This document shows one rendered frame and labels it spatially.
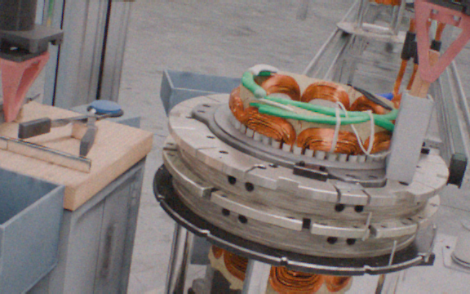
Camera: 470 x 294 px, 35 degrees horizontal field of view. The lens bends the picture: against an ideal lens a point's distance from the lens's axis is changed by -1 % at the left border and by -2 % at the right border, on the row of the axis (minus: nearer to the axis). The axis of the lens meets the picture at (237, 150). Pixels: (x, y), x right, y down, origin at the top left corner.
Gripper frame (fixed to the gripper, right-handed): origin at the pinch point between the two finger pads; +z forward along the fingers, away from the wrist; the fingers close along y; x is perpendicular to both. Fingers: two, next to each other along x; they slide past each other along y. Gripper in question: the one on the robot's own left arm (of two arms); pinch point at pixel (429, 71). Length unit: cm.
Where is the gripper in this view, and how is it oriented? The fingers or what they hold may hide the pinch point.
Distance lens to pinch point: 77.3
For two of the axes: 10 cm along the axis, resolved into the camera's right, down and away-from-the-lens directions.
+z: -2.6, 9.2, 2.9
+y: 2.9, -2.1, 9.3
